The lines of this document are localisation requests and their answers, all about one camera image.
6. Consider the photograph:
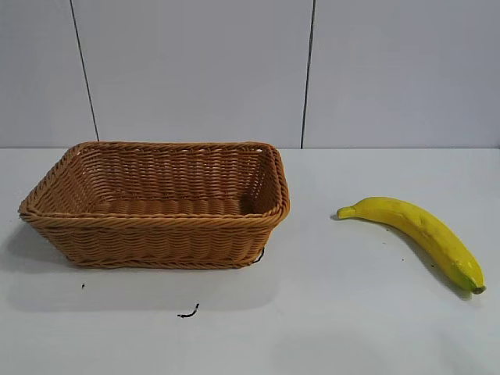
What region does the yellow banana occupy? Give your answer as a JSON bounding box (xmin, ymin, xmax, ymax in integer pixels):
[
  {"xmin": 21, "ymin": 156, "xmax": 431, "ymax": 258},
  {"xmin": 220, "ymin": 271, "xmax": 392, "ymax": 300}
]
[{"xmin": 337, "ymin": 196, "xmax": 488, "ymax": 295}]

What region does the brown woven wicker basket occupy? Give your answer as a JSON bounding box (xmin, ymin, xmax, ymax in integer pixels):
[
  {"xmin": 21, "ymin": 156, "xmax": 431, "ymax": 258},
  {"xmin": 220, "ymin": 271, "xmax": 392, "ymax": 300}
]
[{"xmin": 17, "ymin": 141, "xmax": 292, "ymax": 271}]

